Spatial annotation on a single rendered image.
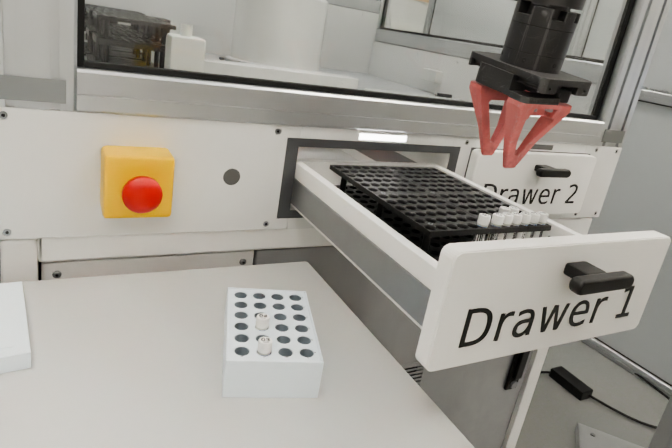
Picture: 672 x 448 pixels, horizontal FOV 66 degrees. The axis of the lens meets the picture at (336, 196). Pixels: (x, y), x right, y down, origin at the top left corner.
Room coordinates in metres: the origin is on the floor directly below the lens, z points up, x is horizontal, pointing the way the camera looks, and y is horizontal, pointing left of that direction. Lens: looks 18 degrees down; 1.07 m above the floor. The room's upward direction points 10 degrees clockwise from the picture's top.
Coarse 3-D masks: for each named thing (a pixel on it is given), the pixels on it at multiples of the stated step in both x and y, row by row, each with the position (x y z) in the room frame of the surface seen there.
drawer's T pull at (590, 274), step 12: (576, 264) 0.43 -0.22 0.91; (588, 264) 0.43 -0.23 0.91; (576, 276) 0.40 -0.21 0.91; (588, 276) 0.40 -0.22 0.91; (600, 276) 0.41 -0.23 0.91; (612, 276) 0.41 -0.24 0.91; (624, 276) 0.42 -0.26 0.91; (576, 288) 0.39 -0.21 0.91; (588, 288) 0.39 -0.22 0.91; (600, 288) 0.40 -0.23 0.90; (612, 288) 0.41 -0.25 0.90; (624, 288) 0.42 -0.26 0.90
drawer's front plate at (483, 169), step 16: (480, 160) 0.80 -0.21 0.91; (496, 160) 0.82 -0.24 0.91; (528, 160) 0.86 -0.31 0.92; (544, 160) 0.88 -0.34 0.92; (560, 160) 0.90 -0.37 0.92; (576, 160) 0.92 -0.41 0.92; (592, 160) 0.94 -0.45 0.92; (480, 176) 0.81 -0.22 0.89; (496, 176) 0.82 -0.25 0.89; (512, 176) 0.84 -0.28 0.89; (528, 176) 0.86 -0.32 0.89; (576, 176) 0.92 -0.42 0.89; (512, 192) 0.85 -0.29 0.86; (544, 192) 0.89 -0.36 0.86; (560, 192) 0.91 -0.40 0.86; (576, 192) 0.93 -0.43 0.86; (528, 208) 0.87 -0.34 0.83; (544, 208) 0.89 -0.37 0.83; (560, 208) 0.92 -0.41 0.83; (576, 208) 0.94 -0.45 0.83
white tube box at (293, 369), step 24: (240, 288) 0.49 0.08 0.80; (240, 312) 0.44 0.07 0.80; (264, 312) 0.45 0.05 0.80; (288, 312) 0.46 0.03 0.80; (240, 336) 0.41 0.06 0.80; (264, 336) 0.41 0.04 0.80; (288, 336) 0.41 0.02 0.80; (312, 336) 0.42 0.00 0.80; (240, 360) 0.37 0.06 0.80; (264, 360) 0.37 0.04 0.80; (288, 360) 0.38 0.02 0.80; (312, 360) 0.39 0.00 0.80; (240, 384) 0.37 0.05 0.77; (264, 384) 0.37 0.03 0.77; (288, 384) 0.38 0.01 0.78; (312, 384) 0.38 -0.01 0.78
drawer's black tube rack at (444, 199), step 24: (336, 168) 0.66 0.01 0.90; (360, 168) 0.68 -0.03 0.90; (384, 168) 0.71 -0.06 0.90; (408, 168) 0.73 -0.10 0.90; (432, 168) 0.75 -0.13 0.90; (360, 192) 0.67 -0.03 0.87; (384, 192) 0.58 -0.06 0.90; (408, 192) 0.60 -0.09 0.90; (432, 192) 0.62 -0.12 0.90; (456, 192) 0.64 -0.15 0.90; (480, 192) 0.66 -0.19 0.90; (384, 216) 0.58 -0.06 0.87; (408, 216) 0.51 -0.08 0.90; (432, 216) 0.53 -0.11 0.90; (456, 216) 0.54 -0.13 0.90; (432, 240) 0.53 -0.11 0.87; (456, 240) 0.54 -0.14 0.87
